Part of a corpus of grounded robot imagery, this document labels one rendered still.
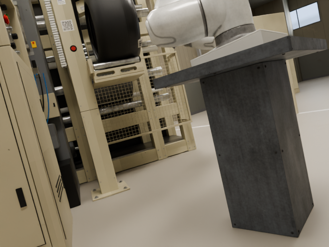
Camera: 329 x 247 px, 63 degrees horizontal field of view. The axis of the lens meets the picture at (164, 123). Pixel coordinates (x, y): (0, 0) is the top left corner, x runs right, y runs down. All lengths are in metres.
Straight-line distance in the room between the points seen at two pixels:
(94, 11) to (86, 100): 0.59
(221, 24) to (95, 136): 1.25
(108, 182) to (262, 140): 1.31
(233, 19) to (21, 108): 0.85
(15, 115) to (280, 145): 0.97
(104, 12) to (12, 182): 1.19
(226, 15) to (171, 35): 0.21
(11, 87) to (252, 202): 1.00
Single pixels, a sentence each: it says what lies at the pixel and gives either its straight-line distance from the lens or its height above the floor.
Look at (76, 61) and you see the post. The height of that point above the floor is 0.97.
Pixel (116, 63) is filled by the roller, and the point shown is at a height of 0.89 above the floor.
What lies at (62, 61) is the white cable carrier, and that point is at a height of 0.99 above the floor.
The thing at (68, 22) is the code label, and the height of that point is 1.24.
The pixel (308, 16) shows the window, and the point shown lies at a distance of 13.69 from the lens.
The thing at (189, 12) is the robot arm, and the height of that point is 0.85.
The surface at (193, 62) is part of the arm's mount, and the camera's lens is 1.04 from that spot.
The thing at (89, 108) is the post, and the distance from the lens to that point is 1.97.
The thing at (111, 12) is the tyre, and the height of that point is 1.20.
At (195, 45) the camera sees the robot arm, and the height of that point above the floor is 0.85.
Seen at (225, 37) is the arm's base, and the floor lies 0.73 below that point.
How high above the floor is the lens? 0.56
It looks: 5 degrees down
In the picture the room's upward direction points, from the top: 13 degrees counter-clockwise
